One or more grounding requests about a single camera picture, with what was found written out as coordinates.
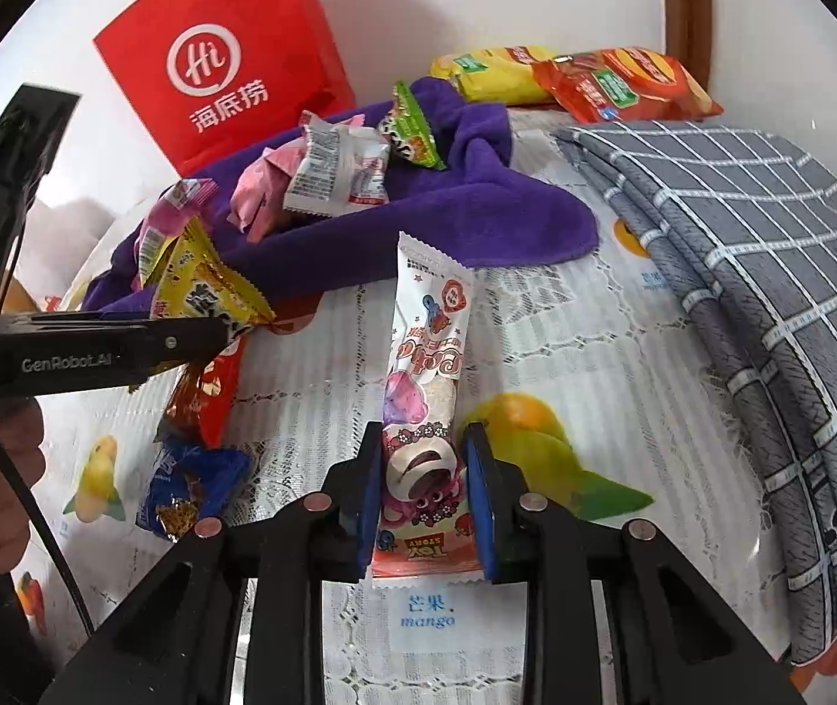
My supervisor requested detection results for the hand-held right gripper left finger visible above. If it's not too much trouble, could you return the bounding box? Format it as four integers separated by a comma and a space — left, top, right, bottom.
40, 422, 386, 705

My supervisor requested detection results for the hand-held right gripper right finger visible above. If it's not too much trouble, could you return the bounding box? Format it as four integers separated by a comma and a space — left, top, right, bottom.
460, 422, 808, 705

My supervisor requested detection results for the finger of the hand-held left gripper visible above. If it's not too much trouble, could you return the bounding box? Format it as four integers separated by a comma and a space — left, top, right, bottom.
128, 314, 236, 390

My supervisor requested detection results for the pink and yellow snack packet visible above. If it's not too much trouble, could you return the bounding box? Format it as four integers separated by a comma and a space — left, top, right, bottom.
132, 177, 206, 291

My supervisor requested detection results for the long pink-white snack packet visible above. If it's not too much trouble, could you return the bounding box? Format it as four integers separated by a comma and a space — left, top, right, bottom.
368, 230, 479, 581

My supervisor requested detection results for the green snack packet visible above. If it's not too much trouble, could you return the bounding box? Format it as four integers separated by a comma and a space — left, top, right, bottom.
378, 80, 449, 172

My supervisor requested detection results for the red snack packet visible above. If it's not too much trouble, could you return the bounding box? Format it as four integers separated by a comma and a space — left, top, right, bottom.
157, 338, 247, 449

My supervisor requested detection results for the blue snack packet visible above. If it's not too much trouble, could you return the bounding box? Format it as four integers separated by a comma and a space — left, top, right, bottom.
135, 437, 254, 543

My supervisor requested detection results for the pale pink snack packet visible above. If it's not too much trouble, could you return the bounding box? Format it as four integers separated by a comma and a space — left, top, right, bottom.
227, 147, 302, 243

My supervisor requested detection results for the white snack packet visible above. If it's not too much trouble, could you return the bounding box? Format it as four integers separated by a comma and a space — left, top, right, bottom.
345, 125, 394, 207
282, 110, 361, 217

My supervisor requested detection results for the purple towel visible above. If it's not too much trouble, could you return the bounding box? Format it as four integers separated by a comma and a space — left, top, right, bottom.
84, 77, 603, 313

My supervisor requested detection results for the red paper bag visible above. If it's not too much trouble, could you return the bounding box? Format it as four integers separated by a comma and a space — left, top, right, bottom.
91, 0, 357, 177

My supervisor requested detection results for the grey checked cloth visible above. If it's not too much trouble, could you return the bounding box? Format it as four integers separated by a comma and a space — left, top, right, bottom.
554, 121, 837, 669

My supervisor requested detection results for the yellow chips bag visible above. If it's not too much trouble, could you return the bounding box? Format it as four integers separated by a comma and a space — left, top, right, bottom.
429, 46, 562, 105

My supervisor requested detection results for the orange chips bag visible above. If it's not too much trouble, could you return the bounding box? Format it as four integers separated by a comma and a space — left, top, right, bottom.
532, 46, 724, 126

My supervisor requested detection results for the black cable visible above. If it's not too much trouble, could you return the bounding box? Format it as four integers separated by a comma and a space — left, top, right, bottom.
0, 374, 96, 640

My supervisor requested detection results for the brown wooden frame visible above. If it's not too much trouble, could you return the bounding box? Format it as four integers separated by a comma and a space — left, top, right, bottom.
657, 0, 717, 100

